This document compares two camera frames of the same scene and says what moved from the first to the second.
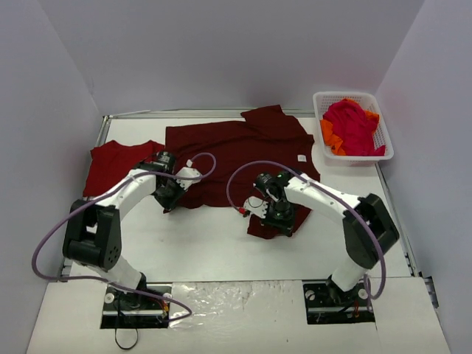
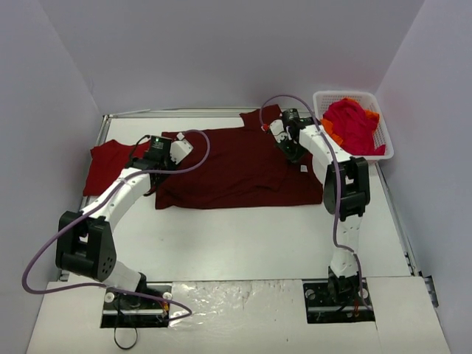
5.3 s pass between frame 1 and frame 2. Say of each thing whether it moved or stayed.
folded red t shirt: stayed
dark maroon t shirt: moved
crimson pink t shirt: stayed
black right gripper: moved
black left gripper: moved
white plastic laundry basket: stayed
